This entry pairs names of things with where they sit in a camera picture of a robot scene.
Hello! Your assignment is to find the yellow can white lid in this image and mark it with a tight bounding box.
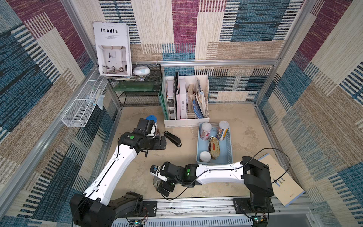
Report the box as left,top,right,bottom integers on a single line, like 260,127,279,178
199,151,211,162

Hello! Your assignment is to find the oval gold fish tin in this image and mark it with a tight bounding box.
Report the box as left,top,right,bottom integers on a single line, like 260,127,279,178
209,137,221,159

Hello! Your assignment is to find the pink can white lid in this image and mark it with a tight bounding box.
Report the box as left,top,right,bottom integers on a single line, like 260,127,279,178
199,122,212,141

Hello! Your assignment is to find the colourful can with spoon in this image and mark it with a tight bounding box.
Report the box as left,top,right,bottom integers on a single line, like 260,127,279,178
216,121,229,141

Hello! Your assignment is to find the silver round pull-tab can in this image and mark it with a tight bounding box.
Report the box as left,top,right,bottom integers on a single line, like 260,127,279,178
153,176,160,189

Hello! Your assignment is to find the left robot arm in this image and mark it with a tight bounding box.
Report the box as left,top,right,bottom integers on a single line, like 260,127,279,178
70,118,166,227

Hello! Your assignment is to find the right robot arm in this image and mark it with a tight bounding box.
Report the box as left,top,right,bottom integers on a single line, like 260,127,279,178
150,156,287,212

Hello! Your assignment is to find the blue-lid cylindrical canister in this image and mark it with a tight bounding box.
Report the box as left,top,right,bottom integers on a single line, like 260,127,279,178
146,115,159,137

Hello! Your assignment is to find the black stapler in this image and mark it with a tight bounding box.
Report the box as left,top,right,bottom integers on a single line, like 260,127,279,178
164,131,182,147

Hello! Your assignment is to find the green folder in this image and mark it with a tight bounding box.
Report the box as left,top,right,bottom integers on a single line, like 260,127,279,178
158,82,169,120

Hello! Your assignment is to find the pink book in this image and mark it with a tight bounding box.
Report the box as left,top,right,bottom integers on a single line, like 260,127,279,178
176,79,187,120

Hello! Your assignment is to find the white file organizer box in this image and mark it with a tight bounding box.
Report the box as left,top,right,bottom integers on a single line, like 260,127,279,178
164,75,210,128

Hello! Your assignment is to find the white round device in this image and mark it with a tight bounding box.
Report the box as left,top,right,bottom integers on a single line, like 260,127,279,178
133,66,151,76

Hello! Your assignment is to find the Inedia magazine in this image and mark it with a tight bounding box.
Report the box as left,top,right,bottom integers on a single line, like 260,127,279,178
93,22,132,78

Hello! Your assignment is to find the beige booklet blue edge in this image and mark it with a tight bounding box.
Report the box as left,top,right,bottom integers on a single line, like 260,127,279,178
258,154,305,207

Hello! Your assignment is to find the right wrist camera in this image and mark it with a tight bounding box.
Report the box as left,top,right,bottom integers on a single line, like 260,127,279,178
150,165,167,182

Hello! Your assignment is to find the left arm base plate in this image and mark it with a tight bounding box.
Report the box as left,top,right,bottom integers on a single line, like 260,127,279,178
124,201,157,218

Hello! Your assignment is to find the black wire shelf rack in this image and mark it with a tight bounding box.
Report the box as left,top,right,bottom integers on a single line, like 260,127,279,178
108,64,162,107

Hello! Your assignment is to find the white wire basket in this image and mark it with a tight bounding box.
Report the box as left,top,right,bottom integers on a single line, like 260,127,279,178
62,79,107,127

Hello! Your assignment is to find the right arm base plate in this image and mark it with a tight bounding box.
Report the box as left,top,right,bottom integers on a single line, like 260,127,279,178
233,197,275,214

